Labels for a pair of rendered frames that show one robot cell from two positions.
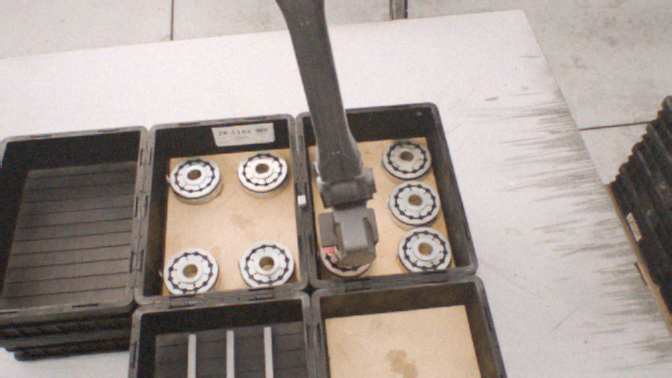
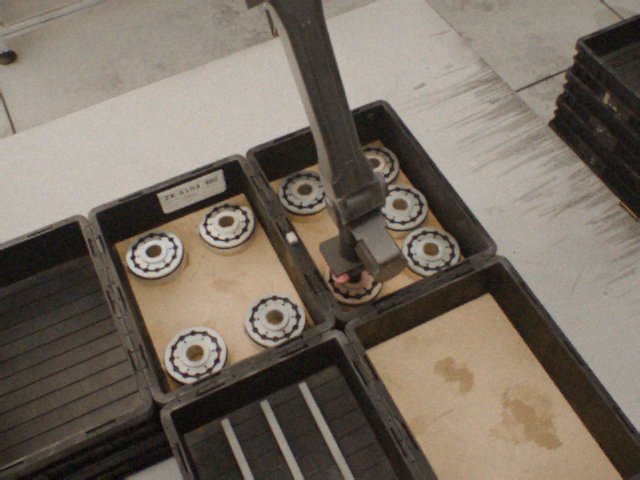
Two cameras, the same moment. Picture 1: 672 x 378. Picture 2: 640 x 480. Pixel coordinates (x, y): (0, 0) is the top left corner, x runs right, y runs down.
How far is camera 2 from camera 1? 0.22 m
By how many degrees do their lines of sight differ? 10
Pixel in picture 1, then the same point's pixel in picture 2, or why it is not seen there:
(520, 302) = (530, 276)
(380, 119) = not seen: hidden behind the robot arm
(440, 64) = (353, 65)
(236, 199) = (208, 264)
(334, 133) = (346, 140)
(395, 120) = not seen: hidden behind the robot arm
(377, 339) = (418, 355)
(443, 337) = (482, 331)
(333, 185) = (348, 200)
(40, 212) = not seen: outside the picture
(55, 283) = (40, 421)
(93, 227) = (58, 345)
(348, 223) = (371, 236)
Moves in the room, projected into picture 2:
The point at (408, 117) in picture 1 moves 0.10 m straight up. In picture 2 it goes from (360, 122) to (361, 84)
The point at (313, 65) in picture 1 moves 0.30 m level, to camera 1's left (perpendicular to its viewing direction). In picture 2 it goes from (318, 68) to (53, 142)
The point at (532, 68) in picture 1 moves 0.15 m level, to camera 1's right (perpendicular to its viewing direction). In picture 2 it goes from (447, 44) to (499, 30)
